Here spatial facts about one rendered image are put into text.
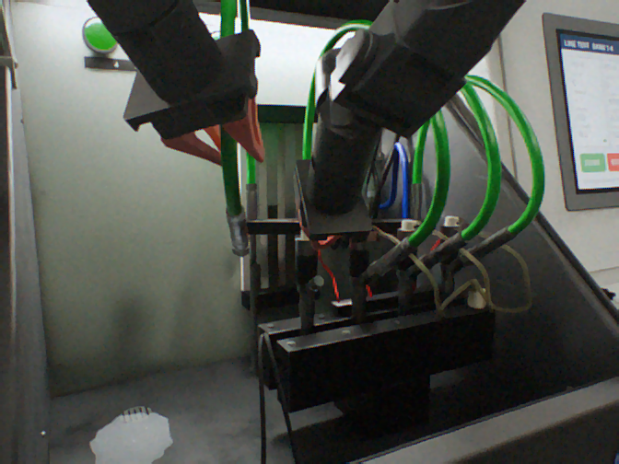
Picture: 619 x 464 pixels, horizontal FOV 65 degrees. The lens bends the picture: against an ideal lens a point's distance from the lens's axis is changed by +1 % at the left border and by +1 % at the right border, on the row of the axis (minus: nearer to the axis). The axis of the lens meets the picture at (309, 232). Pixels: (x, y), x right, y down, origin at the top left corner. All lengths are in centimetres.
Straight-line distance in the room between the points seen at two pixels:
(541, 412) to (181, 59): 47
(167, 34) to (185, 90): 4
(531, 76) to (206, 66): 67
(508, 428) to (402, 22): 38
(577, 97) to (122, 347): 89
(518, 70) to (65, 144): 72
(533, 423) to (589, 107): 63
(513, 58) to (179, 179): 59
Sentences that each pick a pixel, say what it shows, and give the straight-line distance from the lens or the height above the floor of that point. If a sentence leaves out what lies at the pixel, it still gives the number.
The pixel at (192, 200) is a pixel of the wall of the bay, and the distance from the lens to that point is 85.
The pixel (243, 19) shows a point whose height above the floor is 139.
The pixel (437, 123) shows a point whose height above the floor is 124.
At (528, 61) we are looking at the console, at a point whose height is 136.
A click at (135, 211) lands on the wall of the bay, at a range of 83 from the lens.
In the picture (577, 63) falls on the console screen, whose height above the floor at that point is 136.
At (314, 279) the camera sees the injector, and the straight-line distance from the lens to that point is 60.
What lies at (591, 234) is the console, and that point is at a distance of 98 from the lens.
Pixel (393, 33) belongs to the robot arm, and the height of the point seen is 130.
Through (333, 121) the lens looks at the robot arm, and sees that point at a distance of 43.
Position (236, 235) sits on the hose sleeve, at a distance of 50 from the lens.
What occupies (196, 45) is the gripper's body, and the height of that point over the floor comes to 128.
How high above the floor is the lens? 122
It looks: 10 degrees down
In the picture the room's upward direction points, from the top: straight up
